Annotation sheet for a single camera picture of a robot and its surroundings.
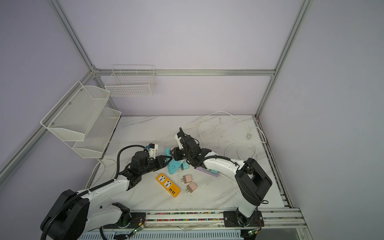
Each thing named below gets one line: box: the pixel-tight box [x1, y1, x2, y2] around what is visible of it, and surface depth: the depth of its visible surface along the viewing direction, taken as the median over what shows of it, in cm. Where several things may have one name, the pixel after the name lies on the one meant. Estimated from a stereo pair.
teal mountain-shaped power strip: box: [164, 147, 185, 175], surface depth 83 cm
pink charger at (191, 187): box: [185, 182, 197, 193], surface depth 85 cm
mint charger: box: [182, 162, 190, 170], surface depth 92 cm
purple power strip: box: [195, 167, 220, 178], surface depth 90 cm
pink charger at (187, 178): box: [180, 174, 192, 184], surface depth 88 cm
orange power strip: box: [156, 173, 181, 198], surface depth 85 cm
